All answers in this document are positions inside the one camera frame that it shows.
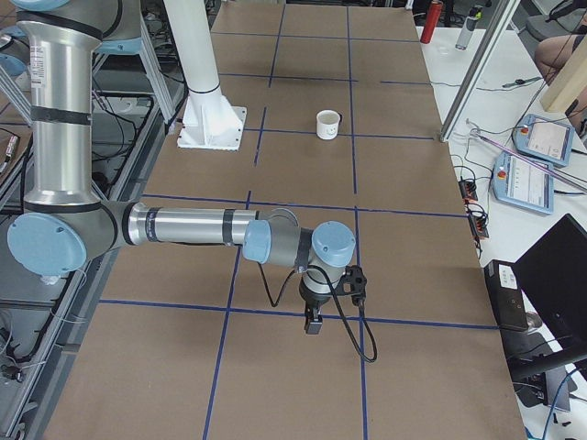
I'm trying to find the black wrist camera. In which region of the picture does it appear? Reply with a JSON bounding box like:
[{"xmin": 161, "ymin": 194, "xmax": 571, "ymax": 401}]
[{"xmin": 335, "ymin": 265, "xmax": 368, "ymax": 307}]

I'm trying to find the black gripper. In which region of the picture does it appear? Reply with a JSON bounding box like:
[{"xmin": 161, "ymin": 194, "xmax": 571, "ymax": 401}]
[{"xmin": 299, "ymin": 283, "xmax": 331, "ymax": 336}]

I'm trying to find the black camera cable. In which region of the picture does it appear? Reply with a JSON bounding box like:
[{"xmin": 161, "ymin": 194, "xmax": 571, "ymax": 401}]
[{"xmin": 257, "ymin": 262, "xmax": 379, "ymax": 365}]

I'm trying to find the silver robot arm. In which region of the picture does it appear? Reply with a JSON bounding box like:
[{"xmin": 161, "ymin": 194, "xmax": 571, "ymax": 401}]
[{"xmin": 7, "ymin": 1, "xmax": 364, "ymax": 335}]

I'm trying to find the aluminium frame post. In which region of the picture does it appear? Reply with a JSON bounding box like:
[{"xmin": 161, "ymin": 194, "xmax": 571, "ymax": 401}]
[{"xmin": 439, "ymin": 0, "xmax": 520, "ymax": 142}]

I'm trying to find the black computer box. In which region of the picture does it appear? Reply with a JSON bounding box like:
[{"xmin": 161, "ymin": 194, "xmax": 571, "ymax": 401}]
[{"xmin": 483, "ymin": 259, "xmax": 528, "ymax": 332}]

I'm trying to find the seated person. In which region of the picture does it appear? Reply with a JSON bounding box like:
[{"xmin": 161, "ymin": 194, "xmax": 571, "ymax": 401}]
[{"xmin": 534, "ymin": 34, "xmax": 585, "ymax": 84}]

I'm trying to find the reacher grabber stick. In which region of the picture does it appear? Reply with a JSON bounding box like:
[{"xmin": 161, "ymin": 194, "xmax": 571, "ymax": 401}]
[{"xmin": 465, "ymin": 117, "xmax": 587, "ymax": 189}]

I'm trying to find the teach pendant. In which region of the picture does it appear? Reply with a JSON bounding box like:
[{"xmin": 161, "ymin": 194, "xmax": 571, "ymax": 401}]
[
  {"xmin": 493, "ymin": 152, "xmax": 554, "ymax": 215},
  {"xmin": 514, "ymin": 114, "xmax": 575, "ymax": 167}
]

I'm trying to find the red bottle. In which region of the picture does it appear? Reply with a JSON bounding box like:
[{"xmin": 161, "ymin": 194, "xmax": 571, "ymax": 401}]
[{"xmin": 420, "ymin": 0, "xmax": 444, "ymax": 44}]

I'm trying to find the black monitor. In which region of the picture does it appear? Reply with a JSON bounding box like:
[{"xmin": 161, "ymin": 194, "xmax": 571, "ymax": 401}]
[{"xmin": 509, "ymin": 213, "xmax": 587, "ymax": 382}]

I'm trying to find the near teach pendant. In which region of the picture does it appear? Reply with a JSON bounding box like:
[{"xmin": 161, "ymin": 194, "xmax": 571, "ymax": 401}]
[{"xmin": 493, "ymin": 152, "xmax": 554, "ymax": 215}]

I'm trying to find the far teach pendant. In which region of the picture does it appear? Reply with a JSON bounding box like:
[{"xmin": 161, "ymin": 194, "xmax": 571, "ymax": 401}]
[{"xmin": 514, "ymin": 114, "xmax": 575, "ymax": 167}]

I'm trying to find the aluminium side frame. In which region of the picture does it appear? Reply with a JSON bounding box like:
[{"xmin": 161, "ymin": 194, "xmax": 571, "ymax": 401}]
[{"xmin": 1, "ymin": 26, "xmax": 183, "ymax": 439}]

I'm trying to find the wooden beam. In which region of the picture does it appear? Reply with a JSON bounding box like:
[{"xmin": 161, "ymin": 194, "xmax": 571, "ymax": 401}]
[{"xmin": 540, "ymin": 39, "xmax": 586, "ymax": 113}]

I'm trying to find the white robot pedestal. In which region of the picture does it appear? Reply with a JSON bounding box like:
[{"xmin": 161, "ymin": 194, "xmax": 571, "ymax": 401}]
[{"xmin": 164, "ymin": 0, "xmax": 247, "ymax": 151}]

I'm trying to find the white smiley mug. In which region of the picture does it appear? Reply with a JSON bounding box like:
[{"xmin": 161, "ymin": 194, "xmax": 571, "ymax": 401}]
[{"xmin": 316, "ymin": 109, "xmax": 343, "ymax": 140}]

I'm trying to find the clear water bottle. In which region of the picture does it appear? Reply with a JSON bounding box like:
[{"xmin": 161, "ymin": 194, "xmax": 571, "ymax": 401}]
[{"xmin": 455, "ymin": 5, "xmax": 483, "ymax": 50}]

